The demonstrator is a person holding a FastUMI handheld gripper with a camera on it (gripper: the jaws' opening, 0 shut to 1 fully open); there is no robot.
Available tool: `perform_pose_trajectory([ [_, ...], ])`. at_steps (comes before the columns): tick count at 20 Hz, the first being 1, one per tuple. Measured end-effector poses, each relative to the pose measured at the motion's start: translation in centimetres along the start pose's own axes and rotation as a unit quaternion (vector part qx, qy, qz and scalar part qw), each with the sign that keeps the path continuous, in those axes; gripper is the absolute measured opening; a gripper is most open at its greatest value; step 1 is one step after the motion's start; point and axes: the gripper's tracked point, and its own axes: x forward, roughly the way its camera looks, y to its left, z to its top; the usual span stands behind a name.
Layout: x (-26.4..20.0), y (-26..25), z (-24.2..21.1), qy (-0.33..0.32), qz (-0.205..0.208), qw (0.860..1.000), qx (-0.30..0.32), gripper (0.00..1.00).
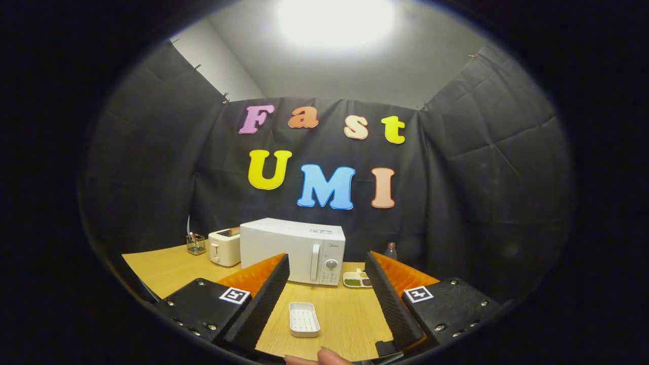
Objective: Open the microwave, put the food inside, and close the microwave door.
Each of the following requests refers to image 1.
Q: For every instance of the white divided bean dish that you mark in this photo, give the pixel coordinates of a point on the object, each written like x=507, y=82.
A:
x=352, y=281

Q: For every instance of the white bread toaster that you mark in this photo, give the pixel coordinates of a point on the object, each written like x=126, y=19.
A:
x=224, y=251

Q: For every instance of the white ribbed tray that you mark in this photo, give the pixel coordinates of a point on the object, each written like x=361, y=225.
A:
x=304, y=320

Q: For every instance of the white toaster oven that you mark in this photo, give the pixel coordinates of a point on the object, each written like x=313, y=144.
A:
x=284, y=248

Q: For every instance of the glass bottle with red cap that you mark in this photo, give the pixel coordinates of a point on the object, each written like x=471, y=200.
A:
x=390, y=252

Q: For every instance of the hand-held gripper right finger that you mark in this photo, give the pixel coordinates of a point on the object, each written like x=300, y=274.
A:
x=393, y=299

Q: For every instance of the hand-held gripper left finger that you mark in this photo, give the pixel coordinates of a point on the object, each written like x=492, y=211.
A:
x=263, y=299

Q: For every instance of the toast slice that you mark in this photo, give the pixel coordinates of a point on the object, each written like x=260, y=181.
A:
x=233, y=231

